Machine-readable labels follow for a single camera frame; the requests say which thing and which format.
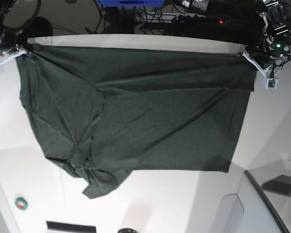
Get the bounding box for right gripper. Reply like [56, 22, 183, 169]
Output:
[0, 38, 34, 66]

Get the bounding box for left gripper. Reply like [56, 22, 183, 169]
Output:
[237, 47, 285, 79]

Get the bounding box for dark green t-shirt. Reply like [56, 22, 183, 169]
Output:
[16, 44, 257, 199]

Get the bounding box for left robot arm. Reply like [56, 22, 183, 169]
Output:
[241, 0, 291, 85]

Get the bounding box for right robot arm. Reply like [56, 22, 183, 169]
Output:
[0, 0, 42, 66]

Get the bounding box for black round stool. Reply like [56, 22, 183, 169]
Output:
[24, 17, 53, 38]

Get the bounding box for black power strip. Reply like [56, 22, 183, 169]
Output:
[176, 15, 224, 25]

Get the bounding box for blue box with oval hole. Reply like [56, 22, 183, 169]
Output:
[98, 0, 165, 7]

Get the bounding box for red green emergency button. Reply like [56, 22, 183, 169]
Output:
[15, 198, 28, 211]

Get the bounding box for black round knob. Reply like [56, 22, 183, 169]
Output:
[117, 228, 137, 233]

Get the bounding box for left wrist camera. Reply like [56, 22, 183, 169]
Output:
[263, 77, 278, 89]

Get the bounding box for grey metal rail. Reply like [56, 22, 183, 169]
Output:
[244, 170, 290, 233]

